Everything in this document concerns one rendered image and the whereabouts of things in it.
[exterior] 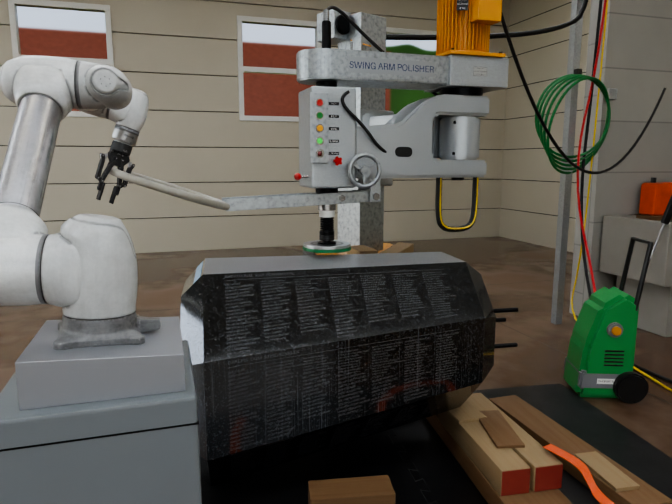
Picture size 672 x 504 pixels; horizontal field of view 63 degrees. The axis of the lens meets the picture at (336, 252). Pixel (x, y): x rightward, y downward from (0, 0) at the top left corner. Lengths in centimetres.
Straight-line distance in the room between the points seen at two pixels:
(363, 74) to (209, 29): 615
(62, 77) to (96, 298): 68
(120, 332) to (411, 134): 162
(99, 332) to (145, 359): 13
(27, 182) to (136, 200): 679
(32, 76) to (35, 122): 16
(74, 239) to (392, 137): 155
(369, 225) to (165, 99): 558
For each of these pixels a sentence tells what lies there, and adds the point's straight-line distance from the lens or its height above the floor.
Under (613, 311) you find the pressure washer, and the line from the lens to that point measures 327.
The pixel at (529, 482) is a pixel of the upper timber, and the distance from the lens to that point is 226.
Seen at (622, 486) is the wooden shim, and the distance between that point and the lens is 244.
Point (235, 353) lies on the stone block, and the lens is 193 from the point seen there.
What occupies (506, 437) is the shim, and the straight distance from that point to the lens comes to 238.
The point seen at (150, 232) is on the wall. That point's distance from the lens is 827.
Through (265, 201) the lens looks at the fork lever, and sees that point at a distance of 233.
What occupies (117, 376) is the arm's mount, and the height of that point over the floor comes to 85.
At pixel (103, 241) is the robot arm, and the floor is 111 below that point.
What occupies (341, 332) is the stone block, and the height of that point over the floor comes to 67.
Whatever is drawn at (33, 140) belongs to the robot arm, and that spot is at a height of 133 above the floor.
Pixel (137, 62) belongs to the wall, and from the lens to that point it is 832.
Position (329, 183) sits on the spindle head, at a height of 119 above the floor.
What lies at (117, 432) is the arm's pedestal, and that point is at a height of 74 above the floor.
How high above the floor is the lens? 128
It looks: 9 degrees down
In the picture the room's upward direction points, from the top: straight up
